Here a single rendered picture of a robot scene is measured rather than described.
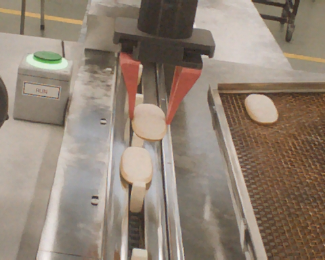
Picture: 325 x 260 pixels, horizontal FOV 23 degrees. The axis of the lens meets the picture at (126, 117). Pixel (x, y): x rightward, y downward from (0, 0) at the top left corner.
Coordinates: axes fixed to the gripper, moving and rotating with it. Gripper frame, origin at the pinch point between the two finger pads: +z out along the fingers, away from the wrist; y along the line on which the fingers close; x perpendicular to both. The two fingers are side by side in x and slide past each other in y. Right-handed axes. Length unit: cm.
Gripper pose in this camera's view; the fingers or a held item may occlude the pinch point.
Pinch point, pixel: (150, 113)
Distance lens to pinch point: 85.3
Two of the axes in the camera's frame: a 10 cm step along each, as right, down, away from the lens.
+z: -1.5, 9.2, 3.5
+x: -0.1, 3.5, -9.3
